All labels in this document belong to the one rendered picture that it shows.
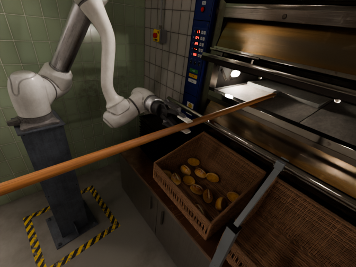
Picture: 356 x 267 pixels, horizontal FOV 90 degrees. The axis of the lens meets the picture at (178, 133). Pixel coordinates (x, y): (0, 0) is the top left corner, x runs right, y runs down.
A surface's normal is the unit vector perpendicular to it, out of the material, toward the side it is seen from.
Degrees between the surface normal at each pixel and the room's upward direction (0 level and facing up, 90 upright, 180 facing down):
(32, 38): 90
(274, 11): 90
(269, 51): 70
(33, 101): 88
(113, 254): 0
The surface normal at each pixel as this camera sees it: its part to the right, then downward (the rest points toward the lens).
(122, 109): 0.46, 0.11
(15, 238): 0.11, -0.84
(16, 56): 0.64, 0.46
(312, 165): -0.68, -0.04
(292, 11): -0.76, 0.27
